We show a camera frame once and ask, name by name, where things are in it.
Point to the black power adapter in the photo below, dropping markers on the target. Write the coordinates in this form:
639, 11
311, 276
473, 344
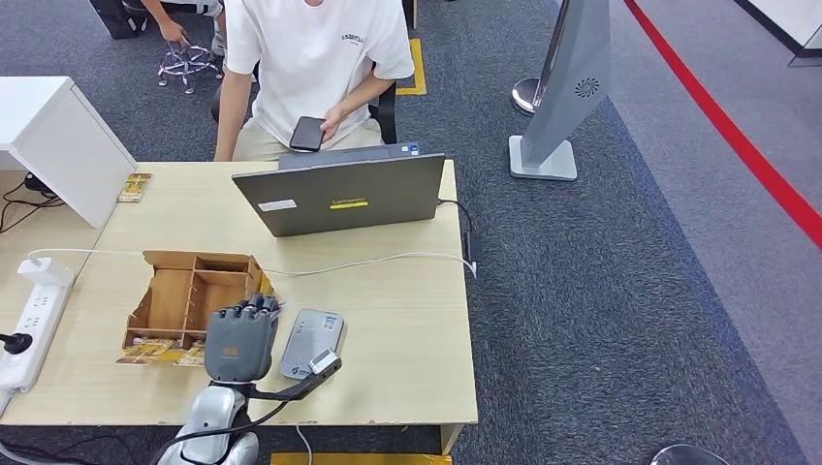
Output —
473, 247

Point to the stack of yellow key cards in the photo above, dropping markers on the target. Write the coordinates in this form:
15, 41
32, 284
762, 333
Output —
135, 187

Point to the wooden desk leg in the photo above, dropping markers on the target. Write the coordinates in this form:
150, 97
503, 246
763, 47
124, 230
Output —
451, 439

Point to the black power plug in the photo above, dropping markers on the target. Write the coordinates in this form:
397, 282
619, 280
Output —
17, 343

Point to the person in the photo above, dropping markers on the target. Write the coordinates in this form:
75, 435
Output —
315, 58
160, 16

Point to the person's right forearm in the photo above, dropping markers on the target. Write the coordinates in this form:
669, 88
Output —
226, 138

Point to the white power strip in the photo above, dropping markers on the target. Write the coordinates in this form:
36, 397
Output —
31, 334

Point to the white platform with black edge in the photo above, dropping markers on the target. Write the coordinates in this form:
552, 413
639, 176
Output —
790, 19

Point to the yellow floor tape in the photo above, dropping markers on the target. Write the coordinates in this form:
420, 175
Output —
359, 459

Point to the person's left forearm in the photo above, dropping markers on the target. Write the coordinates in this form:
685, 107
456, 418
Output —
366, 96

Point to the wooden card organiser box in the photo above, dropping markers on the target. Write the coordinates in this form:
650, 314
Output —
173, 295

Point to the black camera bracket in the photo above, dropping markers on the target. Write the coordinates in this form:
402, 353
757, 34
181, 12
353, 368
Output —
289, 391

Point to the person's left hand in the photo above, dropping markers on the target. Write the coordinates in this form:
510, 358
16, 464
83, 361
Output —
334, 122

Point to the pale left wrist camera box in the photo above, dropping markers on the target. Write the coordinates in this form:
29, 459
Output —
324, 361

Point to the chrome stanchion base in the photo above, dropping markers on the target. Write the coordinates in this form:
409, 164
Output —
526, 96
688, 457

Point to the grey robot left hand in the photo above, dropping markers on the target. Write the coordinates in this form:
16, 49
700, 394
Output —
239, 346

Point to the white cabinet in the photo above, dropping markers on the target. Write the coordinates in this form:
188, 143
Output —
70, 146

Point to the grey kiosk stand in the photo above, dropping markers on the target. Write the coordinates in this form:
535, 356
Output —
571, 83

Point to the grey laptop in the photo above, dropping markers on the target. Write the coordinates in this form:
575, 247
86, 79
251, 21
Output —
340, 192

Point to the chrome chair base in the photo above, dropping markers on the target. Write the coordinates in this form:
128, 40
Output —
186, 63

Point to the black bag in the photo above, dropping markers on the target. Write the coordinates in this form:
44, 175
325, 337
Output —
117, 18

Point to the black smartphone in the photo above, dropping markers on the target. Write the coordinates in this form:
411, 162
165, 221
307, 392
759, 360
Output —
307, 133

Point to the white charger plug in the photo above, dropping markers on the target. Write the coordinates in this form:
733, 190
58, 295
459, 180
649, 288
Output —
44, 271

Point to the grey card reader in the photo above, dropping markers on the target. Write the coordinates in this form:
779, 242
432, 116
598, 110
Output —
311, 337

